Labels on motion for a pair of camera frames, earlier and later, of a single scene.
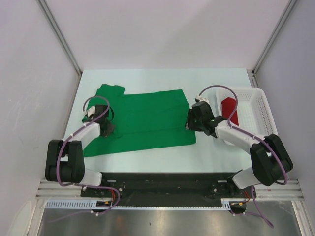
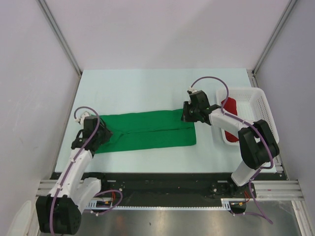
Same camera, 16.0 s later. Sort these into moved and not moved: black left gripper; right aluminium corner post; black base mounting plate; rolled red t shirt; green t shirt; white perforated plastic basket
Moved: black left gripper; green t shirt
Not moved: rolled red t shirt; white perforated plastic basket; black base mounting plate; right aluminium corner post
